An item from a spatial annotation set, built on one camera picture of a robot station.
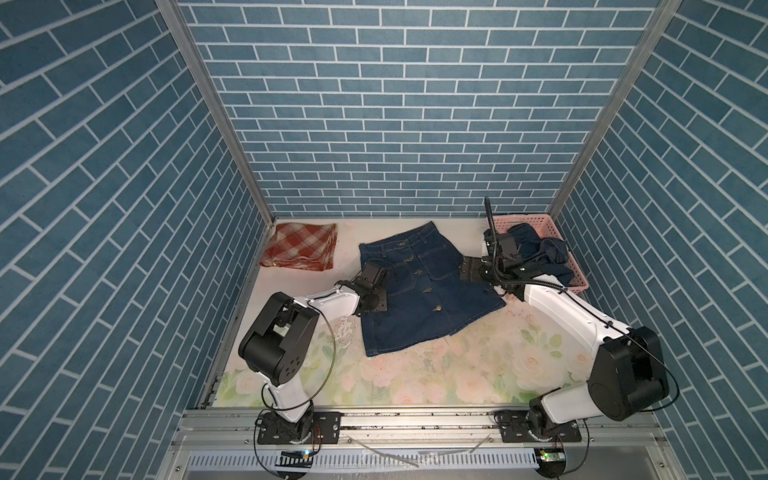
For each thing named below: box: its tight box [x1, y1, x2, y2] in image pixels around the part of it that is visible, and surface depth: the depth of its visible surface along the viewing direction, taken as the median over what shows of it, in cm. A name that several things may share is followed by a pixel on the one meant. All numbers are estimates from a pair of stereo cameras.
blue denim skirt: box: [360, 221, 506, 357], surface depth 98 cm
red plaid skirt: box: [260, 222, 338, 271], surface depth 110 cm
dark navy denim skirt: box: [507, 223, 574, 286], surface depth 104 cm
